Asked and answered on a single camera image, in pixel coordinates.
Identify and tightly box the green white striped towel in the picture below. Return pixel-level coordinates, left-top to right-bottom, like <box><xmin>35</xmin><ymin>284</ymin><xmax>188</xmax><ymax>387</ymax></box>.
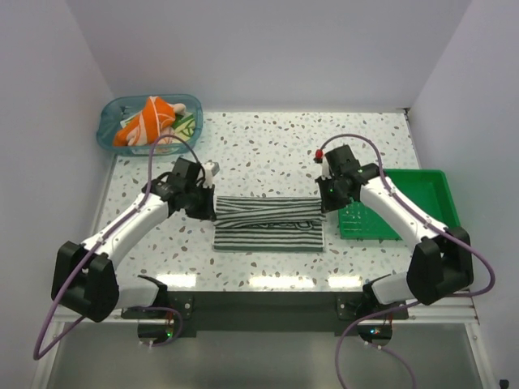
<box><xmin>212</xmin><ymin>196</ymin><xmax>325</xmax><ymax>253</ymax></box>

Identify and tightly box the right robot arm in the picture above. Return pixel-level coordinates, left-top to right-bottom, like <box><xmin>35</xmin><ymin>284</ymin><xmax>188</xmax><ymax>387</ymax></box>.
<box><xmin>315</xmin><ymin>146</ymin><xmax>474</xmax><ymax>318</ymax></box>

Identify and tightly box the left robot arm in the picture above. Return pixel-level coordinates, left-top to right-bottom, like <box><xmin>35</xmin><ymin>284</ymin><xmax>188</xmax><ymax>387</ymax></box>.
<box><xmin>51</xmin><ymin>157</ymin><xmax>220</xmax><ymax>323</ymax></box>

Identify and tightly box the cream white towel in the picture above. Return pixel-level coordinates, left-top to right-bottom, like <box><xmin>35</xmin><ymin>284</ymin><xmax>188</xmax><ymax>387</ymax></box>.
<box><xmin>158</xmin><ymin>103</ymin><xmax>196</xmax><ymax>141</ymax></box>

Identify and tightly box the orange white towel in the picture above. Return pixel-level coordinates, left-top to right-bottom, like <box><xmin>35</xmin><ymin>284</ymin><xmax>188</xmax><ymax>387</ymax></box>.
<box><xmin>113</xmin><ymin>96</ymin><xmax>167</xmax><ymax>147</ymax></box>

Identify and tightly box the green plastic tray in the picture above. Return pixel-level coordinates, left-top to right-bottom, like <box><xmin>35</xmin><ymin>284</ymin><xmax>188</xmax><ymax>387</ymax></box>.
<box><xmin>338</xmin><ymin>169</ymin><xmax>460</xmax><ymax>240</ymax></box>

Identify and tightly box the teal plastic laundry basket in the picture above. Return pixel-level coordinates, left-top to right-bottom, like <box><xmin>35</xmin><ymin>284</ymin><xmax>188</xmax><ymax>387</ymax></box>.
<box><xmin>96</xmin><ymin>94</ymin><xmax>203</xmax><ymax>156</ymax></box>

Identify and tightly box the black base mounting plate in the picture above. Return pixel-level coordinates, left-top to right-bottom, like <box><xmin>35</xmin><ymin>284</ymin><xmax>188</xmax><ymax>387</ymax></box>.
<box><xmin>120</xmin><ymin>290</ymin><xmax>410</xmax><ymax>340</ymax></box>

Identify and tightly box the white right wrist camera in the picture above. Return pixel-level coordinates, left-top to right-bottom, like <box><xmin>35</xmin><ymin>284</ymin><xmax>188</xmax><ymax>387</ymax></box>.
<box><xmin>314</xmin><ymin>149</ymin><xmax>331</xmax><ymax>180</ymax></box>

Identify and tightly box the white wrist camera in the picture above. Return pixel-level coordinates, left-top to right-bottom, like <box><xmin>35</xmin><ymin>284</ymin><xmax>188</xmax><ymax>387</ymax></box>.
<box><xmin>202</xmin><ymin>161</ymin><xmax>220</xmax><ymax>188</ymax></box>
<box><xmin>314</xmin><ymin>149</ymin><xmax>331</xmax><ymax>180</ymax></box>

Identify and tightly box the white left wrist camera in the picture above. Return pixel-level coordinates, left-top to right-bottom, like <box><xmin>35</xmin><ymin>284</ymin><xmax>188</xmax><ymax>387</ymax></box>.
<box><xmin>202</xmin><ymin>161</ymin><xmax>220</xmax><ymax>188</ymax></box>

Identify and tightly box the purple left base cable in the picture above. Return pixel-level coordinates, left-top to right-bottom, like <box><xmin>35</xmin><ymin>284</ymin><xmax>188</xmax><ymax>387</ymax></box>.
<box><xmin>137</xmin><ymin>306</ymin><xmax>187</xmax><ymax>348</ymax></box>

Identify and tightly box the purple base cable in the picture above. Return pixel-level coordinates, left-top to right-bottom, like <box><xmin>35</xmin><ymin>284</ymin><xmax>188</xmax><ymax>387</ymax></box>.
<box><xmin>137</xmin><ymin>306</ymin><xmax>187</xmax><ymax>348</ymax></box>
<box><xmin>336</xmin><ymin>310</ymin><xmax>418</xmax><ymax>389</ymax></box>

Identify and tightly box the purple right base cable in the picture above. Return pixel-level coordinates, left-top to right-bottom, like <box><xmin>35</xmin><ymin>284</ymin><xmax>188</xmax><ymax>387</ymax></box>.
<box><xmin>336</xmin><ymin>310</ymin><xmax>418</xmax><ymax>389</ymax></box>

